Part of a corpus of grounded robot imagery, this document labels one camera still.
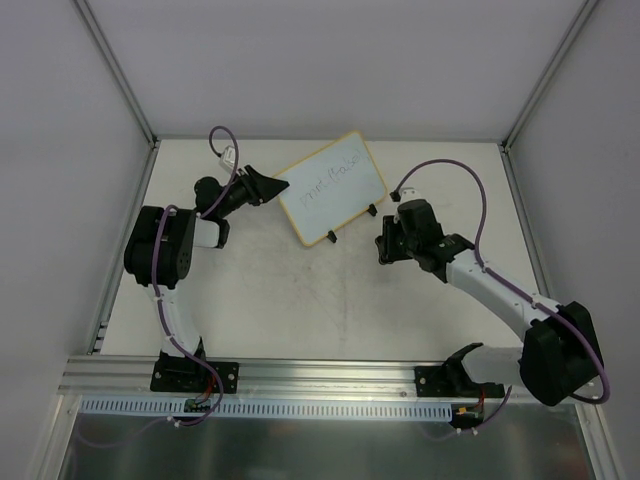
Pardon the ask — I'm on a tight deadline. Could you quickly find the yellow framed whiteboard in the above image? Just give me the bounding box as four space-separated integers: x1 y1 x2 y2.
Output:
276 130 388 247

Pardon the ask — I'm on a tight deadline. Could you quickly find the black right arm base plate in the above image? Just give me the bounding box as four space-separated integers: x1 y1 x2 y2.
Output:
413 365 506 399

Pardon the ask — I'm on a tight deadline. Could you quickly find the white slotted cable duct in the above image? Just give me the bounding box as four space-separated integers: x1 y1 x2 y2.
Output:
79 395 454 423

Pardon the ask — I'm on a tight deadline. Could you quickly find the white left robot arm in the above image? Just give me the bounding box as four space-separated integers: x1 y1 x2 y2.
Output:
124 166 289 390

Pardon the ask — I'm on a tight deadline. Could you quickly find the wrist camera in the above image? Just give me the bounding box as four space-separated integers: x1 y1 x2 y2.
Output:
219 145 237 175
389 187 423 204

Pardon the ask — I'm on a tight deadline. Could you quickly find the aluminium mounting rail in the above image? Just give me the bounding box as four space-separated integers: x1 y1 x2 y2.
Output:
58 353 596 401

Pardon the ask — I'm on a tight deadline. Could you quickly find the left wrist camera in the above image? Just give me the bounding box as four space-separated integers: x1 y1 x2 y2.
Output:
219 145 237 175

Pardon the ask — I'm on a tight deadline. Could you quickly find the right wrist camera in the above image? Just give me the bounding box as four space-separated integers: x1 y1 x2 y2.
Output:
389 187 423 204

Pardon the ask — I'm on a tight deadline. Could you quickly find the left aluminium frame post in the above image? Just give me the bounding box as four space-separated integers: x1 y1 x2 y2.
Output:
71 0 157 148

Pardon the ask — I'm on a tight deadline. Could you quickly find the aluminium frame post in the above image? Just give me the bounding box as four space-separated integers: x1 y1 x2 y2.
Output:
501 0 600 153
71 0 157 148

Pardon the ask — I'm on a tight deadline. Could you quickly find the right aluminium frame post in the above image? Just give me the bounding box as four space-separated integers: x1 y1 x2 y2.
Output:
501 0 600 153

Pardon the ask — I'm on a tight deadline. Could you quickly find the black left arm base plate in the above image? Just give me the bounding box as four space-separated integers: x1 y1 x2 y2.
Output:
150 355 240 394

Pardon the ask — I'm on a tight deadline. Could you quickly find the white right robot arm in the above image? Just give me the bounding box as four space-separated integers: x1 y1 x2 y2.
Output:
375 199 610 406

